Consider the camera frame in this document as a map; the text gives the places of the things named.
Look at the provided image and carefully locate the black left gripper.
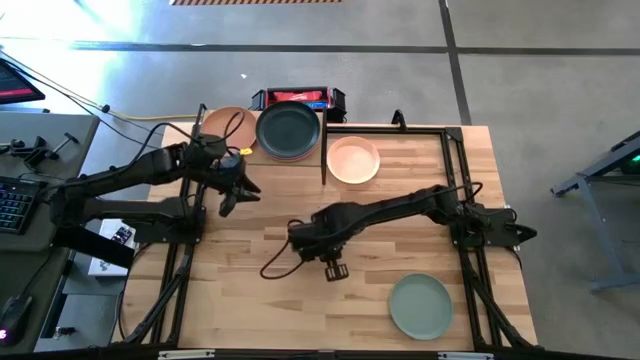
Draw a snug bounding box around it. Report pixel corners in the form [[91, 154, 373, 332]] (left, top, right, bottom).
[[192, 142, 262, 205]]

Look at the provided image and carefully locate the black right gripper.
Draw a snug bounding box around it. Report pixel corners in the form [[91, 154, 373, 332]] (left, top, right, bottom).
[[288, 207, 352, 264]]

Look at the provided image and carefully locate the terracotta plate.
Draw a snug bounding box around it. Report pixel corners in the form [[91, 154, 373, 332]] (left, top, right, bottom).
[[200, 105, 259, 151]]

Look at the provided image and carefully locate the dark green plate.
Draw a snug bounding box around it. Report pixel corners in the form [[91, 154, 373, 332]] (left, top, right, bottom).
[[255, 99, 322, 161]]

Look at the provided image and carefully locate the peach plate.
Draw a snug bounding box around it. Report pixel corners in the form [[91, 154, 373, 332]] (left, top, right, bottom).
[[326, 135, 381, 186]]

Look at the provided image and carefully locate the sage green plate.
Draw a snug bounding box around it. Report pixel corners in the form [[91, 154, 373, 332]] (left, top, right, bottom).
[[388, 272, 455, 342]]

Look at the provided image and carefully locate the red and black toolbox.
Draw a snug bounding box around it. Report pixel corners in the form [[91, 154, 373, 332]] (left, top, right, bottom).
[[249, 85, 348, 124]]

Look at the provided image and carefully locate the black angled panel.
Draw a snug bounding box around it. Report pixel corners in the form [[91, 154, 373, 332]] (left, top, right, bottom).
[[51, 226, 136, 270]]

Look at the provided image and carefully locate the white cardboard box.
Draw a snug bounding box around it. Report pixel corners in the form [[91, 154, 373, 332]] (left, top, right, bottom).
[[87, 219, 137, 278]]

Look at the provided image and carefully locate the grey side desk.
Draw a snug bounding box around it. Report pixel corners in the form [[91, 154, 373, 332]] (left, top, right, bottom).
[[0, 112, 101, 360]]

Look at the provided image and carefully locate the grey cabinet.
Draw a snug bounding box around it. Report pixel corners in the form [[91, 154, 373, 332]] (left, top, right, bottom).
[[33, 249, 127, 353]]

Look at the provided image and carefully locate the black desk clamp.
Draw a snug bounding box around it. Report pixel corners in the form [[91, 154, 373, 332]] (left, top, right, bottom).
[[0, 135, 52, 169]]

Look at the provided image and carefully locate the black backlit keyboard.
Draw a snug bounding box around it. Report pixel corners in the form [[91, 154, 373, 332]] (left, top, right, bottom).
[[0, 174, 49, 236]]

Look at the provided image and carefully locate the desk computer monitor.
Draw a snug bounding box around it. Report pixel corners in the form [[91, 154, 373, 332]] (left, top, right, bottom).
[[0, 57, 46, 106]]

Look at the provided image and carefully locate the black computer mouse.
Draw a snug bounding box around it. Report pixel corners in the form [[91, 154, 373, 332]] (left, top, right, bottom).
[[0, 293, 34, 348]]

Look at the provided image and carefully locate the grey workbench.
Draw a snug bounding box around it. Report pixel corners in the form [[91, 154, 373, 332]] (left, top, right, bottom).
[[549, 142, 640, 295]]

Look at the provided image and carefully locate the black device with green light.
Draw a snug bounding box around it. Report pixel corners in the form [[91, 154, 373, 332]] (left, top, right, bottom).
[[610, 130, 640, 176]]

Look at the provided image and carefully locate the black wire dish rack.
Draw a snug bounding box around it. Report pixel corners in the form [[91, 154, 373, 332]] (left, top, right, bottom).
[[191, 102, 329, 186]]

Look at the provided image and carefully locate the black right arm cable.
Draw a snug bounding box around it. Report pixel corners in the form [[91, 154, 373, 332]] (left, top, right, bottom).
[[258, 218, 307, 281]]

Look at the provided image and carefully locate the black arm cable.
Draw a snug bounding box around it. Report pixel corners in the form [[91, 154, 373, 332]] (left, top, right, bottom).
[[130, 108, 247, 166], [258, 218, 307, 281]]

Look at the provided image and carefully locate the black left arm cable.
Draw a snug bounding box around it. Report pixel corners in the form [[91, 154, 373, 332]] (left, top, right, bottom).
[[130, 108, 247, 166]]

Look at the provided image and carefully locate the black aluminium frame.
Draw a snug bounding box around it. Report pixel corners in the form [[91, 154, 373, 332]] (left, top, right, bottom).
[[324, 124, 540, 351], [112, 102, 209, 347]]

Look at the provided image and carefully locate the black table edge rail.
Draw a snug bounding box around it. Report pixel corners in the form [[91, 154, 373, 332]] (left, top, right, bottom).
[[0, 347, 640, 360]]

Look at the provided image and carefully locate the black floor cable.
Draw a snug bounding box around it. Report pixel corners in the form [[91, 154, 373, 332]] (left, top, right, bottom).
[[0, 49, 160, 151]]

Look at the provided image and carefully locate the white metal bracket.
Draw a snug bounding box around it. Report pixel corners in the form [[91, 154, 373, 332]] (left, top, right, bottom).
[[437, 351, 496, 360], [157, 348, 217, 360]]

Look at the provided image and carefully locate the black T-handle tool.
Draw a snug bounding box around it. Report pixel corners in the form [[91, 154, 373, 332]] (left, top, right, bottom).
[[48, 131, 81, 161]]

